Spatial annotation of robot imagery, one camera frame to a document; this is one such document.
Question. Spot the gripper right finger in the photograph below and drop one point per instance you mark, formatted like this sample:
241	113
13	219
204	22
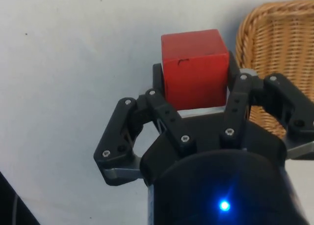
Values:
289	97

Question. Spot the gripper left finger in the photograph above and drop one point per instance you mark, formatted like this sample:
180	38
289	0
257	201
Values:
122	126

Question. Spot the red cube block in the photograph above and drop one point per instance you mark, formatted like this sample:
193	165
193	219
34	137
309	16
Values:
195	69

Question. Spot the wicker basket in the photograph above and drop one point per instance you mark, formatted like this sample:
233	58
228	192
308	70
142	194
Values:
279	48

